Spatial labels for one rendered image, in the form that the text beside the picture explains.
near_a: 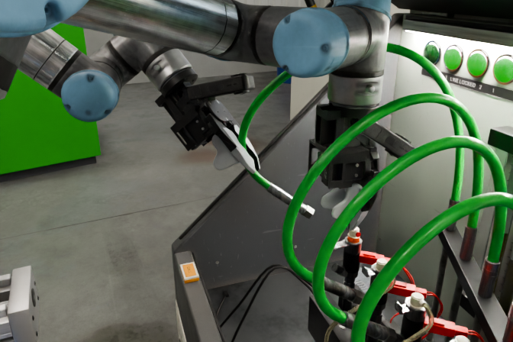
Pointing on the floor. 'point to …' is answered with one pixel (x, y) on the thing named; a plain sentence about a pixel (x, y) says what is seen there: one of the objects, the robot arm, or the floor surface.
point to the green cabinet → (43, 126)
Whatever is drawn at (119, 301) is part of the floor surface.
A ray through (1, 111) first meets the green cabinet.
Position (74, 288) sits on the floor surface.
